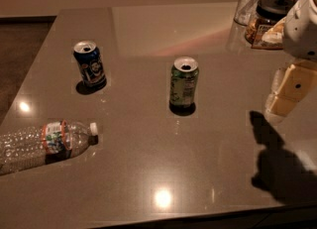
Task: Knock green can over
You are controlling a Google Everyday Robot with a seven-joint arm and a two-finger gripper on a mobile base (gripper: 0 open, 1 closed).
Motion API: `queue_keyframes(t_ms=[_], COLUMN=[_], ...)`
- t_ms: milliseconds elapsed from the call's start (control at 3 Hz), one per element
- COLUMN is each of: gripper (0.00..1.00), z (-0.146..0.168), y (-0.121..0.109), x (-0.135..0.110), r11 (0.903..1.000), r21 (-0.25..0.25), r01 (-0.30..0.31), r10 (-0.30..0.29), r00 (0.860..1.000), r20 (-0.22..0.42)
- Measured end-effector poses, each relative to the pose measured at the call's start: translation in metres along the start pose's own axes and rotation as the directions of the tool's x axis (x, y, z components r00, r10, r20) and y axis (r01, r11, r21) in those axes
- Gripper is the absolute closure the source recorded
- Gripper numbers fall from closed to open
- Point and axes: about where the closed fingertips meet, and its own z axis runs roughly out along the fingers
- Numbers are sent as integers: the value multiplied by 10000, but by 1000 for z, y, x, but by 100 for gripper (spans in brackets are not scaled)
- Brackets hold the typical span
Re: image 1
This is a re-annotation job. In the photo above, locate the green soda can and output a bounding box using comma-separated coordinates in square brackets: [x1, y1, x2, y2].
[169, 57, 199, 109]

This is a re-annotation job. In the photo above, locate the blue soda can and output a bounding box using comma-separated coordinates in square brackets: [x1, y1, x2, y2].
[73, 41, 107, 89]

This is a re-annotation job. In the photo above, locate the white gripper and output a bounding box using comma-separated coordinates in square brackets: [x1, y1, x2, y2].
[265, 0, 317, 117]

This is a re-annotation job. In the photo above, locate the clear plastic water bottle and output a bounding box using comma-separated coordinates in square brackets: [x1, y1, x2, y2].
[0, 120, 98, 175]

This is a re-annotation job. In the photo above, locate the snack jar with black lid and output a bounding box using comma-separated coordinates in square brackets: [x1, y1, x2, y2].
[245, 0, 292, 50]

